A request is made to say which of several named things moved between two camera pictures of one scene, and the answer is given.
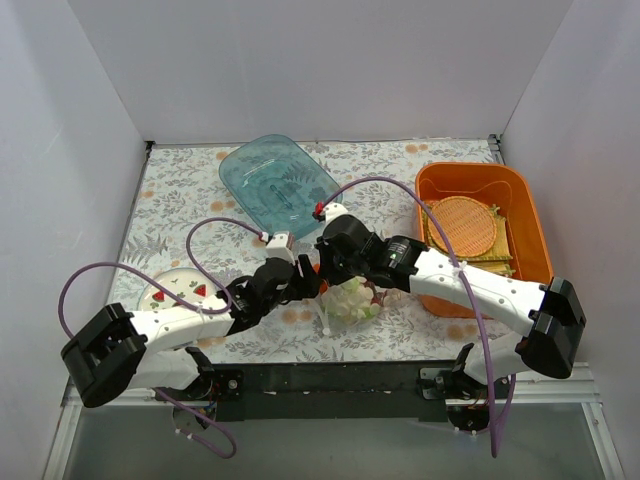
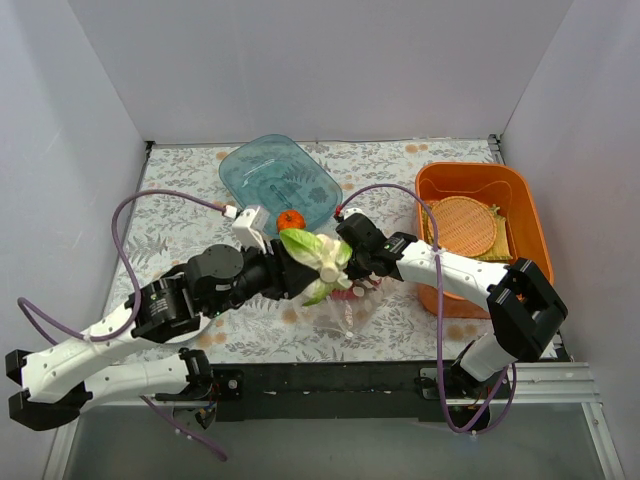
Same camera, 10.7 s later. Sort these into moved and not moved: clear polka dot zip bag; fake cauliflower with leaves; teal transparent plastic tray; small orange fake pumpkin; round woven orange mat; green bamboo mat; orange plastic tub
Moved: small orange fake pumpkin; fake cauliflower with leaves; clear polka dot zip bag
Not moved: orange plastic tub; round woven orange mat; green bamboo mat; teal transparent plastic tray
